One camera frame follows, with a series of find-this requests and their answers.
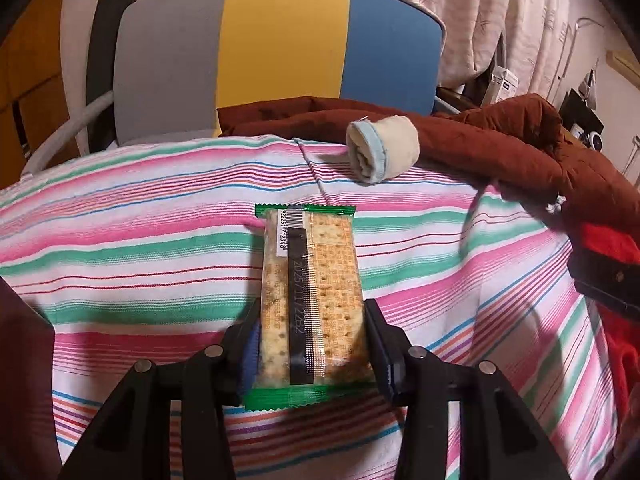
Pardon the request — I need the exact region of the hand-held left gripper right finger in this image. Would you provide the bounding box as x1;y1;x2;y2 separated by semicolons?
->
364;299;571;480

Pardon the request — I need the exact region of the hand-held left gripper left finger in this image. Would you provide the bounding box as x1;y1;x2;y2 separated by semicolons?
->
57;297;263;480

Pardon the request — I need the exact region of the cracker packet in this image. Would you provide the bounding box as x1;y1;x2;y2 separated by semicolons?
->
242;203;376;411

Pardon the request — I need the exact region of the striped tablecloth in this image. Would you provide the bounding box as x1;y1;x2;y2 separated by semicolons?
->
0;135;626;480

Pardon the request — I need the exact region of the rolled beige cloth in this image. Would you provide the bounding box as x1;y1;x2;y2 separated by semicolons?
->
346;116;420;184

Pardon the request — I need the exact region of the dark red blanket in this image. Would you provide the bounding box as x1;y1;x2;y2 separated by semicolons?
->
216;94;640;321

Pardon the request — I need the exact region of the white carton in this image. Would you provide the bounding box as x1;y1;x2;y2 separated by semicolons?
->
487;66;518;106

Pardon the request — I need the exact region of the black device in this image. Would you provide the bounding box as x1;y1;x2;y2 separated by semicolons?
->
559;87;603;133

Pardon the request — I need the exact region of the grey yellow blue chair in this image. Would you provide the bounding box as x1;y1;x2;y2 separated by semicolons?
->
20;0;446;176

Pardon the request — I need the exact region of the pale starfish print curtain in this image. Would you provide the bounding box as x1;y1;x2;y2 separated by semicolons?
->
292;0;576;101

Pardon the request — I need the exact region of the metal pipe rack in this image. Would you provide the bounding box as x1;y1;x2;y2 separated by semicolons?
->
555;17;606;106

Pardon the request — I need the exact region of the wooden wardrobe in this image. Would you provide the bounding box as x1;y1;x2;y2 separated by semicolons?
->
0;0;86;181

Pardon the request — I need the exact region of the wall air conditioner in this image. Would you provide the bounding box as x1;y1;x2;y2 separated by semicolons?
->
607;50;640;78

